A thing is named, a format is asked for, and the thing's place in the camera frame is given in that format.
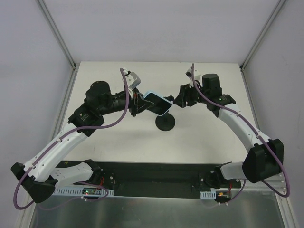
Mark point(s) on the aluminium rail right side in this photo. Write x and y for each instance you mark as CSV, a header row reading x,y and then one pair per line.
x,y
280,182

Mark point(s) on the right aluminium frame post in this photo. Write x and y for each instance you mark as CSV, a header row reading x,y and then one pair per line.
x,y
270,20

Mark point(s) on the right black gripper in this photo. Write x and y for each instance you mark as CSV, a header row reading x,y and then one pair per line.
x,y
186,95

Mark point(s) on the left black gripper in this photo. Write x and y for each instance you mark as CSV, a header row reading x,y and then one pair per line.
x,y
135,103

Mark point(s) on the black phone stand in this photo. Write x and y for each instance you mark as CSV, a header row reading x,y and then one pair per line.
x,y
166,122

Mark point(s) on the aluminium frame post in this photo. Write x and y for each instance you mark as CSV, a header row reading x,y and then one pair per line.
x,y
270,20
57,34

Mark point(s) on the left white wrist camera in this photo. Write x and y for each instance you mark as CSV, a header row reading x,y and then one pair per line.
x,y
132,79

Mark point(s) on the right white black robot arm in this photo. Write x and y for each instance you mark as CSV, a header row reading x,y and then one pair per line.
x,y
264,155

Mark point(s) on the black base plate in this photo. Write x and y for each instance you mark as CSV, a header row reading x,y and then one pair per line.
x,y
155,180

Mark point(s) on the white cable duct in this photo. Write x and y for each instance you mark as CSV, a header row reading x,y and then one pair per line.
x,y
81,191
208,195

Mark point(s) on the blue case black phone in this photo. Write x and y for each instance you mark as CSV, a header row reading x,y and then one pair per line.
x,y
160,104

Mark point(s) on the left aluminium frame post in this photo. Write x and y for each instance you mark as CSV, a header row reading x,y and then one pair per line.
x,y
57,34

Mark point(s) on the left white cable duct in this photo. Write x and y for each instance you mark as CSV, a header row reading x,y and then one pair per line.
x,y
81,191

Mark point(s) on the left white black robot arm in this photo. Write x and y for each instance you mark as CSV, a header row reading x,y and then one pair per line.
x,y
40,176

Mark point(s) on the right white cable duct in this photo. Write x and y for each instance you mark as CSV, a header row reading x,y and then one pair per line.
x,y
208,195

